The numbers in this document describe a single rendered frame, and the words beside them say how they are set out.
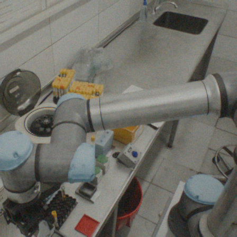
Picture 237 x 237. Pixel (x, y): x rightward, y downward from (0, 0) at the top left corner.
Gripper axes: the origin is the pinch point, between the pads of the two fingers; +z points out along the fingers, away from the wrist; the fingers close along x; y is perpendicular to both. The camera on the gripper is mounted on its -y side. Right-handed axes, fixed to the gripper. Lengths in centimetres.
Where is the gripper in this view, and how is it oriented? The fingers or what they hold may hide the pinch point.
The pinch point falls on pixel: (41, 225)
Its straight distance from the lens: 82.5
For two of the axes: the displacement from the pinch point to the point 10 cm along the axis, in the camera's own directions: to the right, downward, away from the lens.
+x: 8.4, 3.4, -4.3
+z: 0.2, 7.7, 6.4
